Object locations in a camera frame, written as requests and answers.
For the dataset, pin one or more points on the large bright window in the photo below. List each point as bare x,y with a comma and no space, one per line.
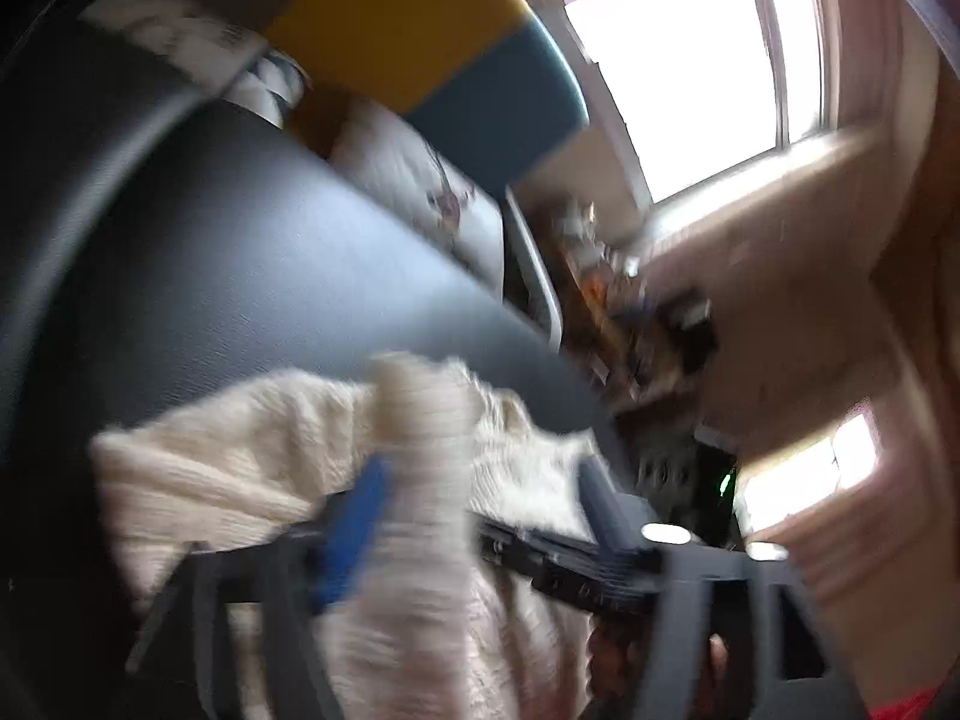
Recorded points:
697,75

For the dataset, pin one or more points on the deer print cushion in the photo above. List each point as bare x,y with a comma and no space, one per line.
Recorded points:
405,165

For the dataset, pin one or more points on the small bright window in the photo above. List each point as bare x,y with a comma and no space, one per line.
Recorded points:
810,480

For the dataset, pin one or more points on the person's right hand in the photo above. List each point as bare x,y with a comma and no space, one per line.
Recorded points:
619,664

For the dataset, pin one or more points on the black leather sofa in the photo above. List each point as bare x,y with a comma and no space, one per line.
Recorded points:
225,255

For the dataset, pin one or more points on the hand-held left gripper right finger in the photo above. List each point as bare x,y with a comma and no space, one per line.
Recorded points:
604,506

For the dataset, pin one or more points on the white blue patterned cloth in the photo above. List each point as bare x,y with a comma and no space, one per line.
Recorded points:
262,82

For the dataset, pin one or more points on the white knit sweater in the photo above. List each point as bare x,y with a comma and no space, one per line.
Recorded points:
420,427

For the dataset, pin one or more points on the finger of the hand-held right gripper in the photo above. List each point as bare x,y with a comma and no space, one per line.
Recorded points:
555,566

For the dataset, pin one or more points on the cluttered wooden side table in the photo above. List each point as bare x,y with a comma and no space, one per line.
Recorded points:
622,292

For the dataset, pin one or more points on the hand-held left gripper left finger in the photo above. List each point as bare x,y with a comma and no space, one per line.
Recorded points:
349,540

